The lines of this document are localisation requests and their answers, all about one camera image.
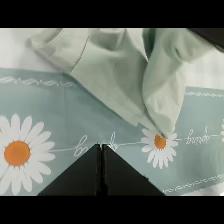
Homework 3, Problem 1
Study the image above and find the pale green shirt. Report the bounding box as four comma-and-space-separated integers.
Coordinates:
26, 28, 218, 138

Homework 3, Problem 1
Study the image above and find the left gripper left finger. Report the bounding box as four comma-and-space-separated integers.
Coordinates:
37, 143, 102, 197

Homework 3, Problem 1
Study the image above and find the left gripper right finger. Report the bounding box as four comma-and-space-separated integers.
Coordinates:
100, 143, 165, 197

